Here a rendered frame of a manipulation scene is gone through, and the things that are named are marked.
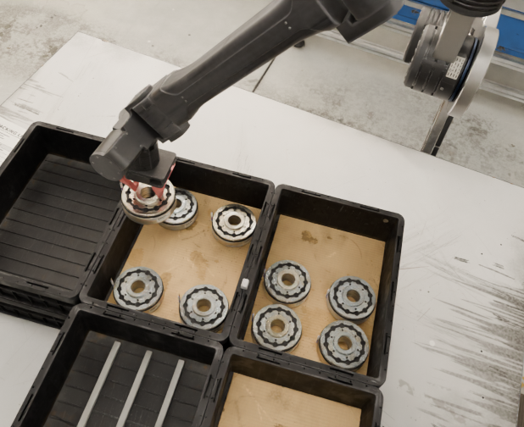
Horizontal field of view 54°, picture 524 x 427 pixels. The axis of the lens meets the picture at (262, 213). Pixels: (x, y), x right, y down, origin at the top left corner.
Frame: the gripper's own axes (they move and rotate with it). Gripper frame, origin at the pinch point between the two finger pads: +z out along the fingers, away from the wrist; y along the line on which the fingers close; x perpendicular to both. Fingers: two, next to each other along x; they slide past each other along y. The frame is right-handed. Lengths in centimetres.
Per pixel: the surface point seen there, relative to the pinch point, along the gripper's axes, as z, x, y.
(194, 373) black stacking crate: 22.8, -24.0, 17.4
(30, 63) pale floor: 105, 127, -129
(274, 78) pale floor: 104, 161, -6
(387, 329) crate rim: 12, -8, 51
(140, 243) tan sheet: 22.5, 0.3, -4.3
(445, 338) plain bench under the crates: 35, 5, 71
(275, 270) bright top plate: 19.6, 1.5, 27.0
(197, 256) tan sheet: 22.5, 1.2, 9.2
